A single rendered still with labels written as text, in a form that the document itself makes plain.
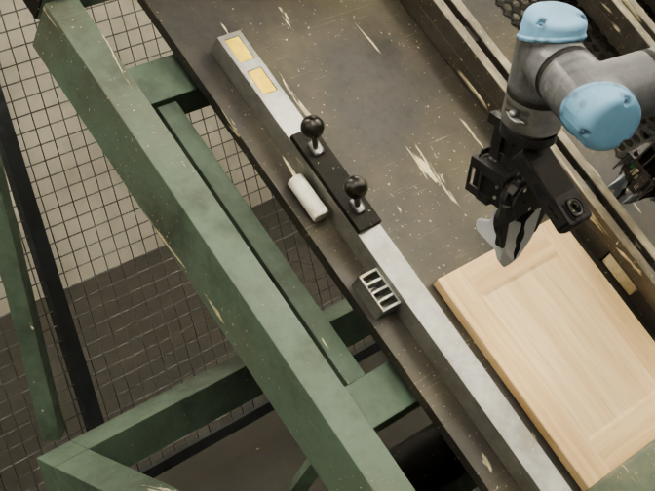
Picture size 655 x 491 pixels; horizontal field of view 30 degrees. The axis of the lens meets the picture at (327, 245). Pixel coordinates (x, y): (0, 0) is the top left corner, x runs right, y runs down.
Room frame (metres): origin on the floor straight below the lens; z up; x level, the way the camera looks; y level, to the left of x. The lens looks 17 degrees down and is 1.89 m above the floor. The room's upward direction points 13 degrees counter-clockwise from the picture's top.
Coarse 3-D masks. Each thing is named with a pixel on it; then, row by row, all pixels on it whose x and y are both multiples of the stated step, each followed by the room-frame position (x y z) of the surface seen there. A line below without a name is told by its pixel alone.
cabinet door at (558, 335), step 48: (576, 240) 2.05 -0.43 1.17; (480, 288) 1.91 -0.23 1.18; (528, 288) 1.94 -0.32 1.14; (576, 288) 1.97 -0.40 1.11; (480, 336) 1.84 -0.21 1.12; (528, 336) 1.87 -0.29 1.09; (576, 336) 1.90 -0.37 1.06; (624, 336) 1.93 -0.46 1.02; (528, 384) 1.80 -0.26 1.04; (576, 384) 1.83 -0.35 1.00; (624, 384) 1.86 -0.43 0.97; (576, 432) 1.76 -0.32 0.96; (624, 432) 1.79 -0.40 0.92; (576, 480) 1.71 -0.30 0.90
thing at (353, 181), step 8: (352, 176) 1.82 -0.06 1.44; (360, 176) 1.82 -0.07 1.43; (344, 184) 1.82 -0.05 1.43; (352, 184) 1.80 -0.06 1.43; (360, 184) 1.80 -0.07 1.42; (352, 192) 1.80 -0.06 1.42; (360, 192) 1.80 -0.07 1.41; (352, 200) 1.90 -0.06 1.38; (360, 200) 1.91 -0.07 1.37; (360, 208) 1.89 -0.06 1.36
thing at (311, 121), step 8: (304, 120) 1.87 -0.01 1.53; (312, 120) 1.86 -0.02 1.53; (320, 120) 1.87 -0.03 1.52; (304, 128) 1.86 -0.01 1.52; (312, 128) 1.86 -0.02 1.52; (320, 128) 1.86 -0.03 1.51; (312, 136) 1.86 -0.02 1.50; (312, 144) 1.94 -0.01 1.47; (320, 144) 1.96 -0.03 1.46; (312, 152) 1.96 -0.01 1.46; (320, 152) 1.95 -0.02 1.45
